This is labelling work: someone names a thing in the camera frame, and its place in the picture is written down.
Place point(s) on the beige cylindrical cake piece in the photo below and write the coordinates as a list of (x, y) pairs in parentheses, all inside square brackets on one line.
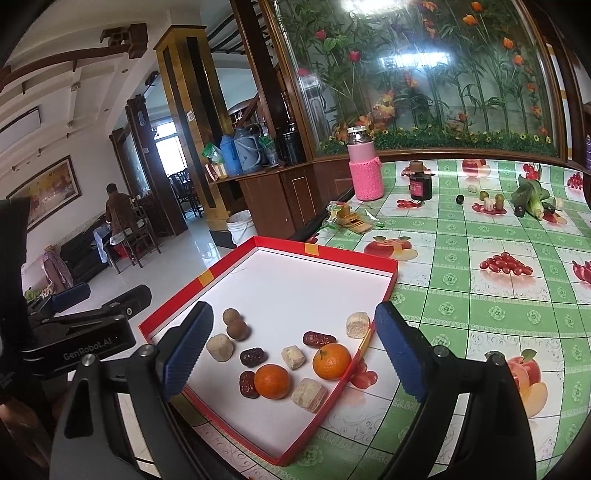
[(358, 325)]

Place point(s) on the beige round cake piece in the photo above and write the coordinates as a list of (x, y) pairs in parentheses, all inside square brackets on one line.
[(221, 347)]

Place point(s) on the dark red date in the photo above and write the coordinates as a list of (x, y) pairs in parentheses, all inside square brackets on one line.
[(317, 340)]

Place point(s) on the yellow snack packet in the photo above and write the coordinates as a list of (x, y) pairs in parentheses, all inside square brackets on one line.
[(341, 215)]

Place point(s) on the seated person in brown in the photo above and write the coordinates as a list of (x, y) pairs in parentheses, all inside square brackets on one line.
[(119, 218)]

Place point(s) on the white plastic bucket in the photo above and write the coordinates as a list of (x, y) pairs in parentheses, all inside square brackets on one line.
[(241, 227)]

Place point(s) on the blue thermos jug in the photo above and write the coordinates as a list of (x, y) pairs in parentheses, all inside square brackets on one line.
[(230, 156)]

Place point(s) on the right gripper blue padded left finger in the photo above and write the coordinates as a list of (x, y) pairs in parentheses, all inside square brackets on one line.
[(155, 374)]

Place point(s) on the red gift box tray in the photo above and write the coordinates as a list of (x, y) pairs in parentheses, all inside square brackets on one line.
[(283, 289)]

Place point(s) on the green bok choy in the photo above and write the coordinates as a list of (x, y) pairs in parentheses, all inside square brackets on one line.
[(535, 199)]

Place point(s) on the orange fruit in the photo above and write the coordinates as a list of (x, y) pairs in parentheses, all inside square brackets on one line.
[(331, 361), (272, 382)]

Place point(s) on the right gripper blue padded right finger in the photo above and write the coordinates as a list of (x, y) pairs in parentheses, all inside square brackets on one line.
[(495, 439)]

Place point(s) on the pink knitted sleeve bottle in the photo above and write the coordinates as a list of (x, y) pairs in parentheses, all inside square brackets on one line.
[(365, 165)]

